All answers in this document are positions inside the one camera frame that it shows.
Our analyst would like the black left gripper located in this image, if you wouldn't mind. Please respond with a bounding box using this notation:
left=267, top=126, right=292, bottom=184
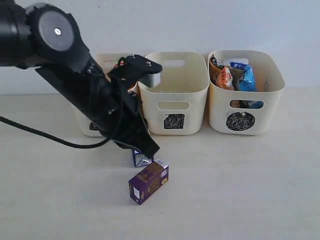
left=99, top=75, right=160, bottom=158

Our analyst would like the blue white milk carton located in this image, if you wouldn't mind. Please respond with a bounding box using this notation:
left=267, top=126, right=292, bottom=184
left=132, top=149, right=154, bottom=168

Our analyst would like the purple drink carton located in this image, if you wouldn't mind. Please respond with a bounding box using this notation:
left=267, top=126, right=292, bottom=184
left=128, top=158, right=169, bottom=205

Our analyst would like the yellow chips can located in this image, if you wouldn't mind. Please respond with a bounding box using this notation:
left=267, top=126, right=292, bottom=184
left=105, top=63, right=139, bottom=95

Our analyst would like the orange noodle packet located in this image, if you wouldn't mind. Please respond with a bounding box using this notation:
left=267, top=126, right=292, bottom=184
left=209, top=55, right=235, bottom=91

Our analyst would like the blue noodle packet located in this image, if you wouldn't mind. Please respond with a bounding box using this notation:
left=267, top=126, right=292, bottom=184
left=229, top=61, right=258, bottom=109

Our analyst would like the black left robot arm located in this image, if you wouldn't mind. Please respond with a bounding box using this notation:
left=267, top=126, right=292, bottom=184
left=0, top=0, right=163, bottom=158

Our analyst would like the middle cream plastic bin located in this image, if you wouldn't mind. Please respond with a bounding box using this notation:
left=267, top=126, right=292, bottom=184
left=138, top=52, right=210, bottom=136

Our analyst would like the cream plastic bin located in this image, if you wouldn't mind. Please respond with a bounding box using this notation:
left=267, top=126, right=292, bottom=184
left=72, top=52, right=131, bottom=138
left=208, top=50, right=285, bottom=136
left=138, top=52, right=210, bottom=136

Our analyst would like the left cream plastic bin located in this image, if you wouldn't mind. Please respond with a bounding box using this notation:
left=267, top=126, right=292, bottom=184
left=72, top=52, right=131, bottom=138

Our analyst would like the right cream plastic bin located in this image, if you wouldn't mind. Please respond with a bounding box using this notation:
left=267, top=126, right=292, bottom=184
left=208, top=50, right=285, bottom=136

